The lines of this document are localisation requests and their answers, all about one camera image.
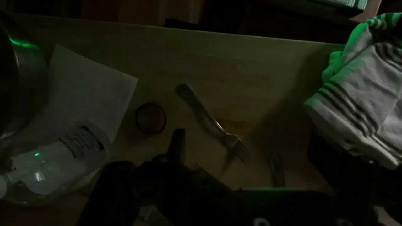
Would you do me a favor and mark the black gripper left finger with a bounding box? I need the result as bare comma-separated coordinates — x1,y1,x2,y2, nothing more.
167,127,187,166

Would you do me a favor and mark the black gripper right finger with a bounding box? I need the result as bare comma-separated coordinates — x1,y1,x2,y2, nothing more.
269,153,288,188

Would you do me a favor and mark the small round black cap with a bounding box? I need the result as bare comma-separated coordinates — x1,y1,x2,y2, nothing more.
135,102,168,135

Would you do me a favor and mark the white paper sheet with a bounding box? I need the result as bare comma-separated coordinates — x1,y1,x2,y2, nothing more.
20,43,140,146

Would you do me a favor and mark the white grey striped towel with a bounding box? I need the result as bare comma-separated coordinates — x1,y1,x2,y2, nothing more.
303,11,402,171

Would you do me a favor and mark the small metal bowl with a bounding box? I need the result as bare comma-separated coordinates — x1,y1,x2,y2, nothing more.
0,11,48,142

